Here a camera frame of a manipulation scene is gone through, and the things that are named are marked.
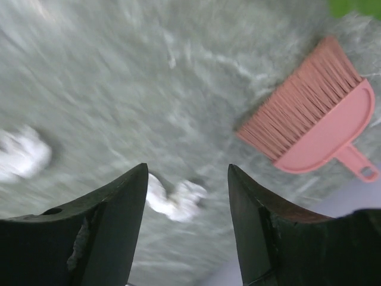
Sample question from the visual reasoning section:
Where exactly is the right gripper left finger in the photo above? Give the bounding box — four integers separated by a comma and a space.
1, 163, 148, 285

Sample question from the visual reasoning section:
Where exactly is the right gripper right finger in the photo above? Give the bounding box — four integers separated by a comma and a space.
227, 164, 380, 285

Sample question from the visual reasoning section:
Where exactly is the pink hand brush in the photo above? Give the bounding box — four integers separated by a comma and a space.
236, 36, 379, 182

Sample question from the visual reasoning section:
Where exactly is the paper scrap right side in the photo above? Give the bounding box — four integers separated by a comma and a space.
146, 173, 208, 223

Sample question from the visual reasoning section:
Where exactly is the paper scrap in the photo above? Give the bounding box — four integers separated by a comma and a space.
146, 173, 208, 223
1, 125, 52, 183

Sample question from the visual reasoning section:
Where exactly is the paper scrap front centre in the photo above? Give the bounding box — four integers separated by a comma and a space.
1, 125, 52, 183

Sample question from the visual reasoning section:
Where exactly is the green plastic tray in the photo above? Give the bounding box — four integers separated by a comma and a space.
327, 0, 380, 20

